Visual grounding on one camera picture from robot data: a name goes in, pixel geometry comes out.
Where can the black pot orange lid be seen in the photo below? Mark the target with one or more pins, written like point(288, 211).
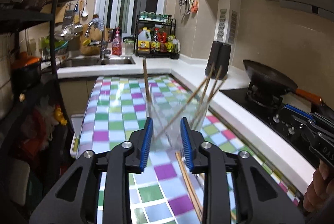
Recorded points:
point(26, 67)

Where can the red sauce bottle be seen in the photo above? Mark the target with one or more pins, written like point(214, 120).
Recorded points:
point(161, 41)

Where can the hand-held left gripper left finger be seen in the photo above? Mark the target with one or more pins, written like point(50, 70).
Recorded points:
point(146, 145)

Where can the checkered tablecloth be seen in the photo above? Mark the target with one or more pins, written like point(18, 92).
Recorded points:
point(117, 109)

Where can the hanging kitchen tools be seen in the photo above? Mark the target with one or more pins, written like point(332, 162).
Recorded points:
point(189, 0)

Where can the black gas stove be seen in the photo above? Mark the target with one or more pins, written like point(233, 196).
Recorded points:
point(261, 106)

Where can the wooden cutting board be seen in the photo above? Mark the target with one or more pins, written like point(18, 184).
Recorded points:
point(90, 47)

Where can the yellow oil bottle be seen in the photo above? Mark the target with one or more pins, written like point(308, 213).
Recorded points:
point(143, 42)

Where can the red dish soap bottle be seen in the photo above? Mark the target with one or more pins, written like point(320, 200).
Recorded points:
point(117, 42)

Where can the row of spice jars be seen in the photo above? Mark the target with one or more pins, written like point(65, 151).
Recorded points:
point(154, 15)

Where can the clear plastic utensil basket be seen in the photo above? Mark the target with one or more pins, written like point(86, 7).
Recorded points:
point(167, 114)

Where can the black spice rack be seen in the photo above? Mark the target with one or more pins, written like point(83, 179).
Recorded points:
point(156, 20)

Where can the glass jar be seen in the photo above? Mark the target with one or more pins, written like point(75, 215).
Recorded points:
point(129, 47)

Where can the black shelf rack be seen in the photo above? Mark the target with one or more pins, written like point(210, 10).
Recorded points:
point(54, 30)

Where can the black knife block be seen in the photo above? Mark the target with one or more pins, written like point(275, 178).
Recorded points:
point(218, 59)

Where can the steel sink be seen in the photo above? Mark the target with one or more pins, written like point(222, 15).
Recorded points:
point(99, 60)

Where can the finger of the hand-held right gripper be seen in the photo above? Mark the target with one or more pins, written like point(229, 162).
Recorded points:
point(302, 123)
point(297, 109)

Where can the person's right hand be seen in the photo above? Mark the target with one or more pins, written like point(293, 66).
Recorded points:
point(317, 187)

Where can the chrome faucet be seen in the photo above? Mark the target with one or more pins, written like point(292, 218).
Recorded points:
point(103, 41)

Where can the white hanging ladle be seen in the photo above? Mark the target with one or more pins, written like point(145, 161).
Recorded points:
point(84, 11)

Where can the wall vent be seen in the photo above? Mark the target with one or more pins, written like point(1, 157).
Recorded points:
point(233, 25)
point(222, 24)

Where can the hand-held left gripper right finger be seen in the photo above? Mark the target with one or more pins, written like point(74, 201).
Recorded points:
point(186, 145)

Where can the metal grater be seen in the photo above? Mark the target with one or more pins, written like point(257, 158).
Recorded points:
point(69, 15)

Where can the green bowl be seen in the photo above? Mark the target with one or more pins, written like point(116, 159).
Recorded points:
point(58, 45)

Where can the yellow toy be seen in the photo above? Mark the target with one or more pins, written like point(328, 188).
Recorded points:
point(59, 115)

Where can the metal strainer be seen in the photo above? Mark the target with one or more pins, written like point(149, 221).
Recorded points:
point(69, 30)

